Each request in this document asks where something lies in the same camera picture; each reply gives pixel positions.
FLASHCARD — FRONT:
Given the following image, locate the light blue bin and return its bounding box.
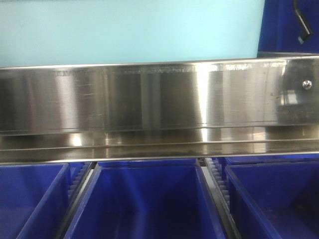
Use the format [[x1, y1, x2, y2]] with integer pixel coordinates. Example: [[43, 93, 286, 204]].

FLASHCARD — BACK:
[[0, 0, 265, 67]]

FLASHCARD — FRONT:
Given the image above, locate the blue bin lower middle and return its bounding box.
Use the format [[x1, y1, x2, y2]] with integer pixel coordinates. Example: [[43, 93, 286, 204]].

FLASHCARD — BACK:
[[65, 158, 226, 239]]

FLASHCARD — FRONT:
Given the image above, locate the white roller track lower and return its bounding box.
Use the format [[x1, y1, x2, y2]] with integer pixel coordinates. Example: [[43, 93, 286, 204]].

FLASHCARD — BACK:
[[204, 158, 230, 213]]

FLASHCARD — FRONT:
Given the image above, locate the white roller track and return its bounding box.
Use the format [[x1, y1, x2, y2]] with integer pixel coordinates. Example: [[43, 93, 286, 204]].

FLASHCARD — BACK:
[[204, 158, 230, 213], [67, 162, 92, 204]]

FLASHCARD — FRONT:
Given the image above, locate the blue bin rear right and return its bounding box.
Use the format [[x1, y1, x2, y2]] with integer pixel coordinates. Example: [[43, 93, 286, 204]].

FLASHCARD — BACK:
[[215, 154, 319, 166]]

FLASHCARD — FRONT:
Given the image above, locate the white roller track left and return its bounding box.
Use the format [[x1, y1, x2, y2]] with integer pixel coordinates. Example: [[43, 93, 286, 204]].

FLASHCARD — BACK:
[[67, 162, 92, 204]]

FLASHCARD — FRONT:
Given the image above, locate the blue bin lower right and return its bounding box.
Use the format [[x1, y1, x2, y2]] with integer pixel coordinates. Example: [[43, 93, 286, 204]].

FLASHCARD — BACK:
[[225, 162, 319, 239]]

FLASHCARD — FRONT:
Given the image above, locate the blue bin lower left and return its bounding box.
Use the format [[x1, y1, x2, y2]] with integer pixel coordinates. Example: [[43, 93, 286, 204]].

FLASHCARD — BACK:
[[0, 164, 70, 239]]

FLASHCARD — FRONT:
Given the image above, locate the blue bin upper right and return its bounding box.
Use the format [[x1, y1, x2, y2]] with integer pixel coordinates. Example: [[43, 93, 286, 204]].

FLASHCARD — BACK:
[[258, 0, 319, 53]]

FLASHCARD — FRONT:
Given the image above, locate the stainless steel shelf front rail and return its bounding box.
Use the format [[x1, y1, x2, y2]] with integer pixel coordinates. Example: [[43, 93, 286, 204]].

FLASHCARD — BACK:
[[0, 54, 319, 164]]

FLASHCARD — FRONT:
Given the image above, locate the rail screw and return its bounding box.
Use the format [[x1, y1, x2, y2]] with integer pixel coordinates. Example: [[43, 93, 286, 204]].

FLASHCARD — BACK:
[[302, 80, 313, 90]]

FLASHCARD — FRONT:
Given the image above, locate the black cable with connector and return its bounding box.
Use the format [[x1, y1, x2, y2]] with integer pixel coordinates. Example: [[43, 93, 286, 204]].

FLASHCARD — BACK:
[[293, 0, 314, 43]]

